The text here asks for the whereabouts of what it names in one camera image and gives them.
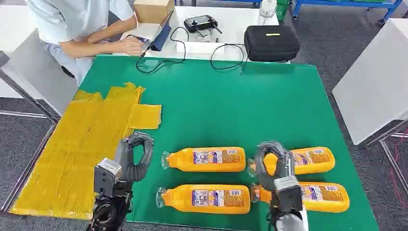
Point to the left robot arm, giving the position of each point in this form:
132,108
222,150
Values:
106,212

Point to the white back table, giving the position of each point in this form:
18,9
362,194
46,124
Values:
236,25

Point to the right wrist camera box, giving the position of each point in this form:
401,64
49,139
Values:
288,193

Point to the large white side table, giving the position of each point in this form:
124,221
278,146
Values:
373,83

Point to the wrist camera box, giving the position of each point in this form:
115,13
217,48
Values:
288,193
105,177

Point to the person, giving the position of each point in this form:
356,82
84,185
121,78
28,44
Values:
63,19

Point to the white table with steel legs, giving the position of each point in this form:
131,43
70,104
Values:
35,73

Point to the black zip case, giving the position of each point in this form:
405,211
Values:
271,44

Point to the cardboard box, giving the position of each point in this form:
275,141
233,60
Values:
153,11

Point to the green mat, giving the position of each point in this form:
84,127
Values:
223,105

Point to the clear plastic jar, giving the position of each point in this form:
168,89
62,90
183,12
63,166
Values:
267,9

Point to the phone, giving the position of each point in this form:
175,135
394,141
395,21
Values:
140,39

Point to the orange drink bottle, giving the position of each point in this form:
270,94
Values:
315,159
325,197
178,199
185,159

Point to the yellow sheet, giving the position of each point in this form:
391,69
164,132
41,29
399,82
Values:
73,153

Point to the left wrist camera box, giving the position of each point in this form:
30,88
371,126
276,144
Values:
105,177

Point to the tablet in blue case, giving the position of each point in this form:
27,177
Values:
162,36

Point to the person's right hand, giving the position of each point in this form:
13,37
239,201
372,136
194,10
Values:
132,46

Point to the green crate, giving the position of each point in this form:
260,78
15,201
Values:
282,9

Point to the blue metal rack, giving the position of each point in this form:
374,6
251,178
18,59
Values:
344,3

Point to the black remote controller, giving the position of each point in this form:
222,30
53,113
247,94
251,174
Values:
199,23

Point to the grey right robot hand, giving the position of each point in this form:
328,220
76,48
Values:
264,175

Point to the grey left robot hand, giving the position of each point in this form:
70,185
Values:
134,170

